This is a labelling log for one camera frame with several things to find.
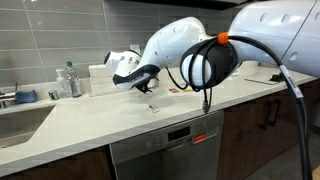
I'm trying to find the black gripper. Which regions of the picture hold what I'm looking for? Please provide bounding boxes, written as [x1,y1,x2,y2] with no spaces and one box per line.
[134,76,160,95]

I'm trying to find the water bottle green cap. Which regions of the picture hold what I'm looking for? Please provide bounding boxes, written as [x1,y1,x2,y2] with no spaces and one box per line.
[65,60,83,99]

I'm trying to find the clear soap bottle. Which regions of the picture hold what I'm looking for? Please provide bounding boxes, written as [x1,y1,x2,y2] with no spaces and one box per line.
[55,68,70,99]

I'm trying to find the small sauce packet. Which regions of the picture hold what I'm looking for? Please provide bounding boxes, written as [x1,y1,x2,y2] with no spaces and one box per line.
[147,104,161,114]

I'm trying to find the white paper napkin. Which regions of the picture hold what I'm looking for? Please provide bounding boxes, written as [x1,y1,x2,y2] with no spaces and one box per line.
[119,103,150,118]

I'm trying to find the stack of white paper towels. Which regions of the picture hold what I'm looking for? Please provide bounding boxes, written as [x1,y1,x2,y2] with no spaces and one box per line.
[88,63,118,98]

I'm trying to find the stainless steel dishwasher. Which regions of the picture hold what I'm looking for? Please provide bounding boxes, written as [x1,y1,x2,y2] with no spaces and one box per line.
[109,109,225,180]

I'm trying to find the small metal can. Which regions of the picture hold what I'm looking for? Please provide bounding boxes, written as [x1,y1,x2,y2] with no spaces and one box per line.
[48,89,60,101]

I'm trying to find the dark wood sink cabinet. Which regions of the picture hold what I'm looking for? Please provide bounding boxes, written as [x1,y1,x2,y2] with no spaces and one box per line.
[0,145,113,180]

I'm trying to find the blue sponge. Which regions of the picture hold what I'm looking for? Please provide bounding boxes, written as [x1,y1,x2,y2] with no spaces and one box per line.
[13,89,38,105]

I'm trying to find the black object on mat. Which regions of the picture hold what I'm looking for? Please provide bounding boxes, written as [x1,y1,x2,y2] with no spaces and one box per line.
[269,72,286,83]

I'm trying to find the kitchen sink basin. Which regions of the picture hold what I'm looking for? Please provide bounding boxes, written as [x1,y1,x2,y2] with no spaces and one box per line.
[0,104,56,150]

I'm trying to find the chrome faucet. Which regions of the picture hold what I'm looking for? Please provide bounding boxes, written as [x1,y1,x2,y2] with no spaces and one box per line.
[0,82,19,110]

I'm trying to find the white light switch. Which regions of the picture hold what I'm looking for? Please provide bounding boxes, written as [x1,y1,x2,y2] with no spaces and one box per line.
[129,44,141,54]

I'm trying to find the orange cable tie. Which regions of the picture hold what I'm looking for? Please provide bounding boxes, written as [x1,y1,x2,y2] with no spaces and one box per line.
[217,31,230,45]

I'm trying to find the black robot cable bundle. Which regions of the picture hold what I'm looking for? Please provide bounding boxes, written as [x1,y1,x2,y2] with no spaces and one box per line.
[165,33,314,180]

